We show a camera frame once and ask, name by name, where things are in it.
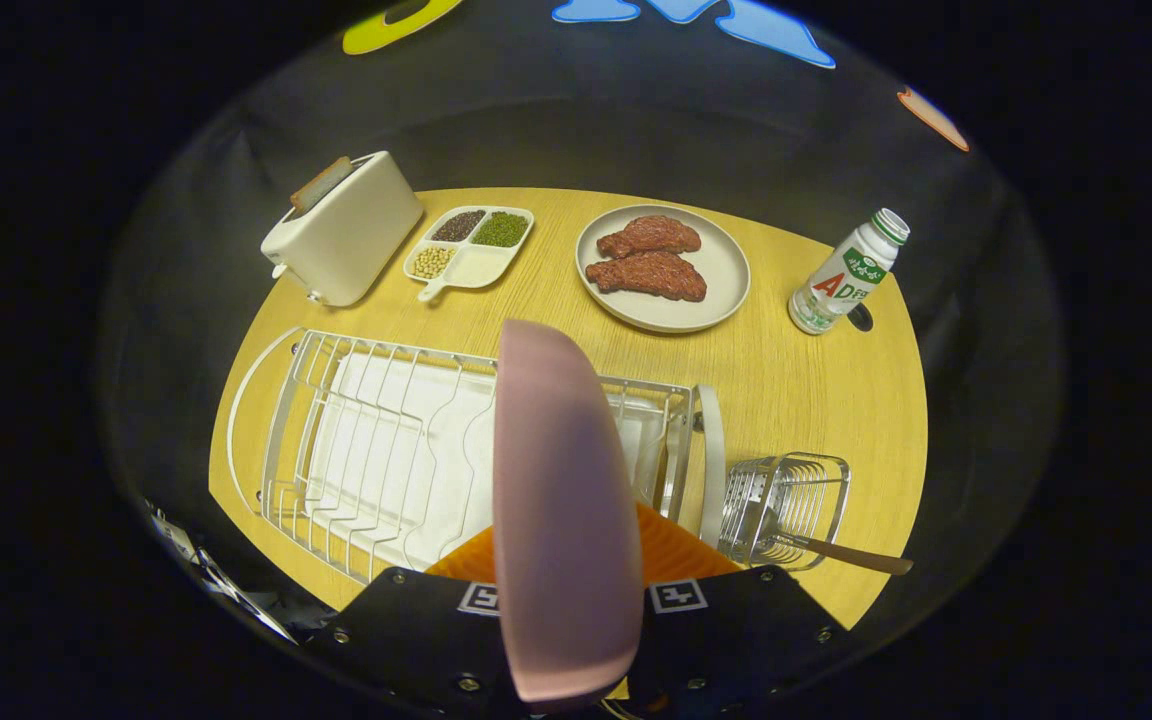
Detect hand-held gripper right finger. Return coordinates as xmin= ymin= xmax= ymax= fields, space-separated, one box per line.
xmin=626 ymin=502 xmax=849 ymax=713

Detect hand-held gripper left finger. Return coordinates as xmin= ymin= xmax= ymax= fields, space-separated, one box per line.
xmin=306 ymin=522 xmax=527 ymax=716

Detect spoon with brown handle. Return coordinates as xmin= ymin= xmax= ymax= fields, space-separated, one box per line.
xmin=756 ymin=505 xmax=915 ymax=577

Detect white wire dish rack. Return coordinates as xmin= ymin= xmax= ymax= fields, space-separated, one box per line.
xmin=226 ymin=325 xmax=727 ymax=586

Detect pink plate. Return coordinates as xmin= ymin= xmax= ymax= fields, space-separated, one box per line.
xmin=492 ymin=318 xmax=645 ymax=706

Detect metal wire basket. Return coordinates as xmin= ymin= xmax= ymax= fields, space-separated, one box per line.
xmin=718 ymin=452 xmax=852 ymax=573

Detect beige round plate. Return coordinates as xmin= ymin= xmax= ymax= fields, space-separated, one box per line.
xmin=575 ymin=204 xmax=752 ymax=334

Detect white drip tray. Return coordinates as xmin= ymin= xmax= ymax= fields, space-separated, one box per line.
xmin=304 ymin=350 xmax=667 ymax=571

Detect white divided grain tray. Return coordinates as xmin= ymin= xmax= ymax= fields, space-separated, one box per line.
xmin=403 ymin=205 xmax=535 ymax=303

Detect brown meat piece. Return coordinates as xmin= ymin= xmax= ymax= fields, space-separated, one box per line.
xmin=596 ymin=215 xmax=703 ymax=260
xmin=585 ymin=251 xmax=708 ymax=303

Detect white drink bottle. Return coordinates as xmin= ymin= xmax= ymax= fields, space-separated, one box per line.
xmin=788 ymin=208 xmax=911 ymax=336

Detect white toaster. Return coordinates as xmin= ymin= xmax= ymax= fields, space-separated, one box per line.
xmin=260 ymin=150 xmax=425 ymax=308

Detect bread slice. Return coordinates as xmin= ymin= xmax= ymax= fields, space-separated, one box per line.
xmin=289 ymin=156 xmax=355 ymax=213

